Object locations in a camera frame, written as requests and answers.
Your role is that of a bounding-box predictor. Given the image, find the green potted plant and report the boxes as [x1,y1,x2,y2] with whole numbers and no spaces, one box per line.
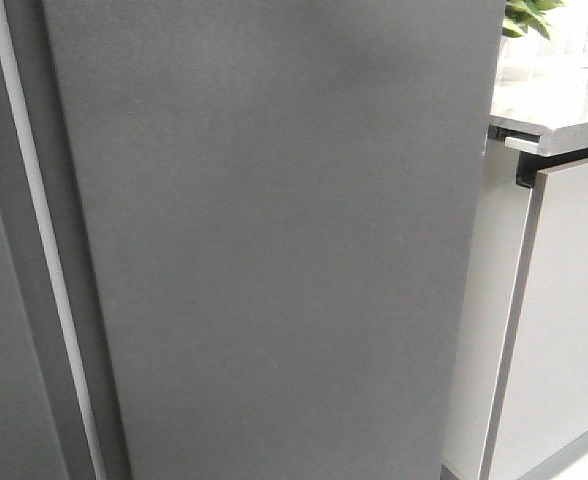
[502,0,565,40]

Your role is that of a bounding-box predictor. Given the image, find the grey cabinet door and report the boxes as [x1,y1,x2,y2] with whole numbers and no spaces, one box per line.
[481,159,588,479]

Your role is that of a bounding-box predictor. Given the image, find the dark grey fridge door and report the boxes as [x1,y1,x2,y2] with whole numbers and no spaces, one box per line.
[0,0,100,480]
[5,1,503,479]

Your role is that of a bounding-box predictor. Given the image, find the white curtain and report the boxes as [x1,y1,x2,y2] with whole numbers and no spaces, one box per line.
[499,1,588,64]

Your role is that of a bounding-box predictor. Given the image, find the grey stone countertop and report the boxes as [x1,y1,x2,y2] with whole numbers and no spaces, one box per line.
[490,57,588,157]

